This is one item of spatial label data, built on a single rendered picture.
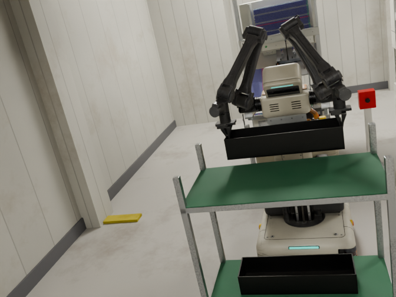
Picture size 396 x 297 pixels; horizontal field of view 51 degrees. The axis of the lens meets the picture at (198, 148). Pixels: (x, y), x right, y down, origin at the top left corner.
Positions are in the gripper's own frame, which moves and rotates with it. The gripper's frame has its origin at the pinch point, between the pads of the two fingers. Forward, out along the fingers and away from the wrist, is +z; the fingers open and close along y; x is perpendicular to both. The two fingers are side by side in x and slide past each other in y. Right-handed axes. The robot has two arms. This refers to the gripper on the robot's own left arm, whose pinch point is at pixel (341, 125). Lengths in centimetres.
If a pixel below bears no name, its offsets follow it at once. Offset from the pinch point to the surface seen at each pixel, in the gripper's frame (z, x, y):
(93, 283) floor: 109, 24, -187
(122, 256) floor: 108, 58, -178
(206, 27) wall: -49, 424, -166
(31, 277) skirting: 100, 21, -238
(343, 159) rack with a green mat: 15.7, -4.6, -0.7
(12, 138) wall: -5, 53, -240
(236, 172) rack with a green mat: 15, -10, -53
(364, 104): 39, 187, 26
